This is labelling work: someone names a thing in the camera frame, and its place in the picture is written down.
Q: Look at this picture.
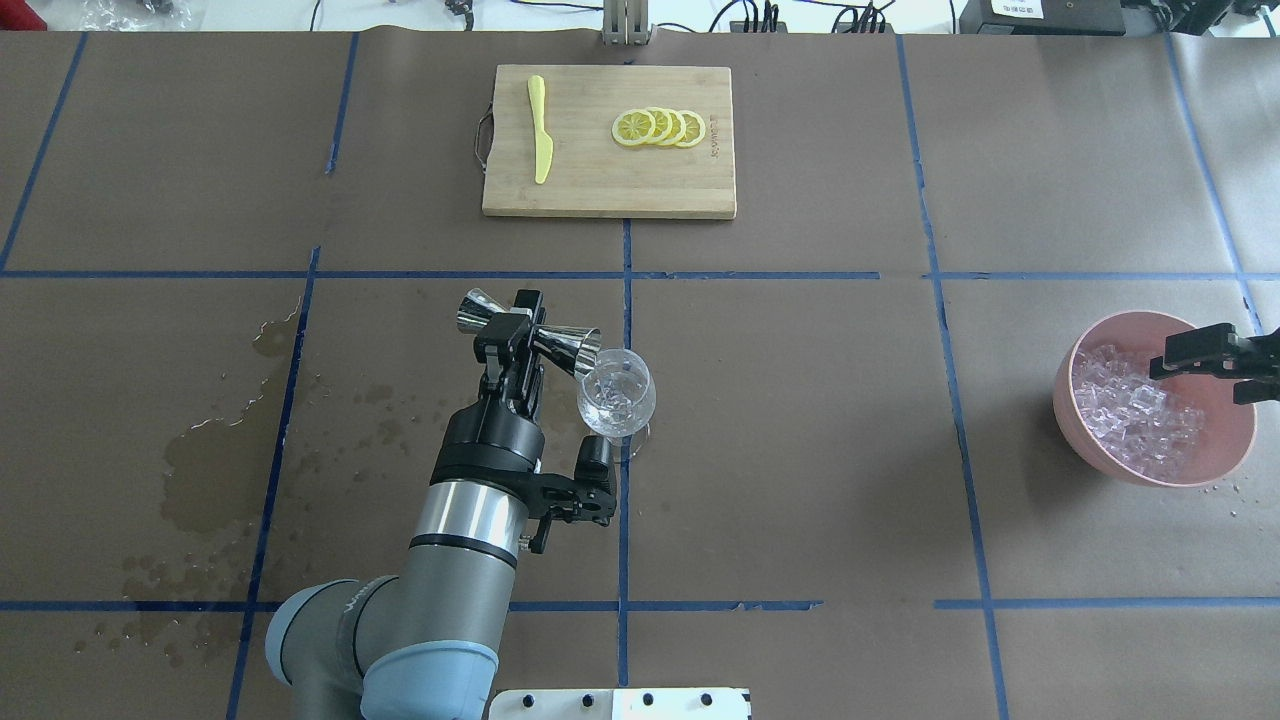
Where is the lemon slice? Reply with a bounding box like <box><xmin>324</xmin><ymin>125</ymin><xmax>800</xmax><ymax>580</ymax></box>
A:
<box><xmin>644</xmin><ymin>108</ymin><xmax>675</xmax><ymax>146</ymax></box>
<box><xmin>611</xmin><ymin>109</ymin><xmax>658</xmax><ymax>147</ymax></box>
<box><xmin>659</xmin><ymin>108</ymin><xmax>687</xmax><ymax>147</ymax></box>
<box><xmin>675</xmin><ymin>110</ymin><xmax>707</xmax><ymax>149</ymax></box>

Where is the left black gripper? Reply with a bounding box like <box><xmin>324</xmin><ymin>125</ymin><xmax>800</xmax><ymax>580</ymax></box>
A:
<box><xmin>430</xmin><ymin>290</ymin><xmax>545</xmax><ymax>491</ymax></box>

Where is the black box device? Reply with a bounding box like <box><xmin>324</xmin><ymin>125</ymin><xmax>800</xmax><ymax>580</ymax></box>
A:
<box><xmin>957</xmin><ymin>1</ymin><xmax>1125</xmax><ymax>37</ymax></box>

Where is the steel double jigger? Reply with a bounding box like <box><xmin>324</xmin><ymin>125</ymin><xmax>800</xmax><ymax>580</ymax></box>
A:
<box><xmin>456</xmin><ymin>288</ymin><xmax>602</xmax><ymax>378</ymax></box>

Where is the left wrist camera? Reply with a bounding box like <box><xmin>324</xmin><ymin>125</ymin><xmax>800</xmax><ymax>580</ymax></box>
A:
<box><xmin>527</xmin><ymin>434</ymin><xmax>617</xmax><ymax>553</ymax></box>

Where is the pink bowl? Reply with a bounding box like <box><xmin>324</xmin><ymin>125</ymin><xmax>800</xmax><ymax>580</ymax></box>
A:
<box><xmin>1052</xmin><ymin>310</ymin><xmax>1260</xmax><ymax>489</ymax></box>

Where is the clear wine glass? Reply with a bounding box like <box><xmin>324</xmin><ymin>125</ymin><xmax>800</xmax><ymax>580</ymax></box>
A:
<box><xmin>577</xmin><ymin>348</ymin><xmax>657</xmax><ymax>462</ymax></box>

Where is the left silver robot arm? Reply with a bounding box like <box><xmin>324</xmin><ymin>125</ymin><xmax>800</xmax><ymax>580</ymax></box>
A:
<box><xmin>265</xmin><ymin>290</ymin><xmax>579</xmax><ymax>719</ymax></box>

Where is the bamboo cutting board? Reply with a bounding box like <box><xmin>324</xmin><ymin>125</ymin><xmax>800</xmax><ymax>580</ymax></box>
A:
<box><xmin>483</xmin><ymin>64</ymin><xmax>739</xmax><ymax>220</ymax></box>

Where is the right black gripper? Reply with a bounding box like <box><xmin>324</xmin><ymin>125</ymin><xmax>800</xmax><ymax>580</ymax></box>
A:
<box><xmin>1149</xmin><ymin>323</ymin><xmax>1280</xmax><ymax>405</ymax></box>

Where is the yellow plastic knife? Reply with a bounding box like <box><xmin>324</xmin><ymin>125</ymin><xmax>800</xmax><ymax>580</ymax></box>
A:
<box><xmin>527</xmin><ymin>74</ymin><xmax>554</xmax><ymax>184</ymax></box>

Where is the aluminium frame post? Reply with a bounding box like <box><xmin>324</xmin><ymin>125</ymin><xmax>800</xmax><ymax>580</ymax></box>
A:
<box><xmin>602</xmin><ymin>0</ymin><xmax>653</xmax><ymax>46</ymax></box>

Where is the clear plastic bag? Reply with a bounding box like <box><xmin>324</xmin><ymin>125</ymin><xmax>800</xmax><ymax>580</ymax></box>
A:
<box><xmin>77</xmin><ymin>1</ymin><xmax>209</xmax><ymax>32</ymax></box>

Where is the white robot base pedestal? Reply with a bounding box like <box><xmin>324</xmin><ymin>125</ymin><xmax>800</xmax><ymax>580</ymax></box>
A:
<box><xmin>486</xmin><ymin>687</ymin><xmax>753</xmax><ymax>719</ymax></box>

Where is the clear ice cubes pile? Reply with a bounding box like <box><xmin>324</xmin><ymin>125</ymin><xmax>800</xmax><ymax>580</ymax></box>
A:
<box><xmin>1070</xmin><ymin>345</ymin><xmax>1206</xmax><ymax>480</ymax></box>

